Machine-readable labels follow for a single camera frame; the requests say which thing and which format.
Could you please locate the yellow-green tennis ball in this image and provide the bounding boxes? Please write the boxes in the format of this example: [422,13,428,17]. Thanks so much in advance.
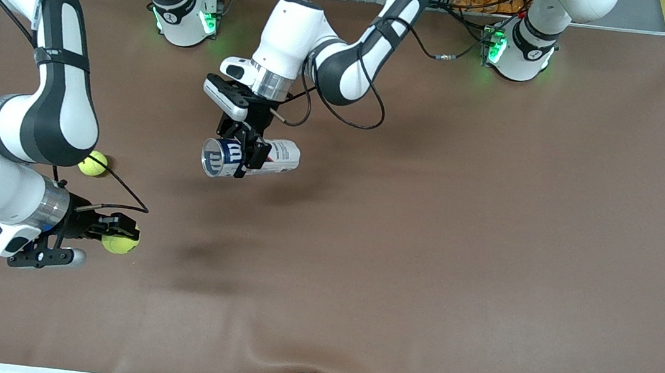
[100,226,141,257]
[77,149,110,179]

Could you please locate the blue white tennis ball can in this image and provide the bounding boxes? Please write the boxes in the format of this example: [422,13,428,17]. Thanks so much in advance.
[199,130,302,188]

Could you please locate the brown table mat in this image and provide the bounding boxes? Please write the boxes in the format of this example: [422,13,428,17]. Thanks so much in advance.
[0,0,665,373]

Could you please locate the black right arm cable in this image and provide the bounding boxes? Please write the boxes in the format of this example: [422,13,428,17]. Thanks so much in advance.
[0,0,173,219]

